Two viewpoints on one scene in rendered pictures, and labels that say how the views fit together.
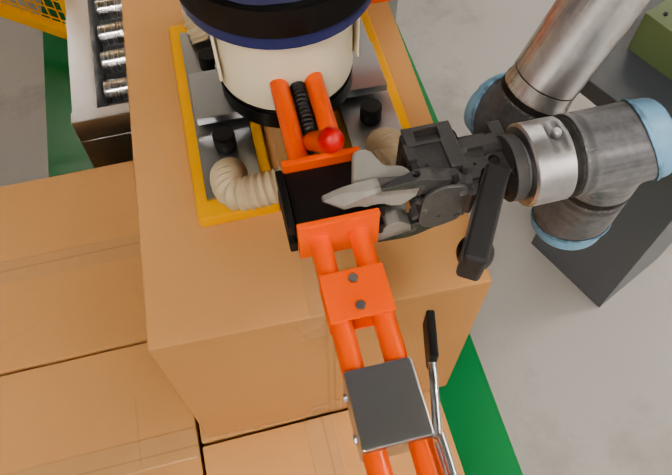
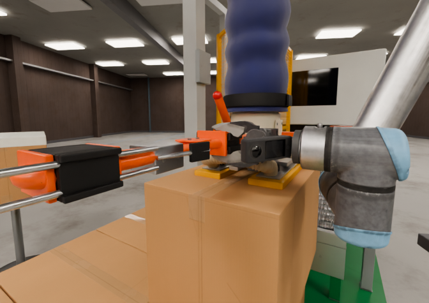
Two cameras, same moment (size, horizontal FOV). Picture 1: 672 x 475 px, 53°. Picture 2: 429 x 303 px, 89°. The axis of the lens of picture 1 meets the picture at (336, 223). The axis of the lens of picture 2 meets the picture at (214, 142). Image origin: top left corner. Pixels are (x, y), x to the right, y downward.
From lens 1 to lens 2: 64 cm
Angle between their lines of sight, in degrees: 63
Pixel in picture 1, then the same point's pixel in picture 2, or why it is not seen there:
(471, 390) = not seen: outside the picture
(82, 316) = not seen: hidden behind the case
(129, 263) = not seen: hidden behind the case
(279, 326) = (181, 193)
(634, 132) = (368, 129)
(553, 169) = (310, 133)
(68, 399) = (134, 261)
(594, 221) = (357, 203)
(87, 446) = (119, 277)
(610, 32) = (378, 118)
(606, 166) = (345, 139)
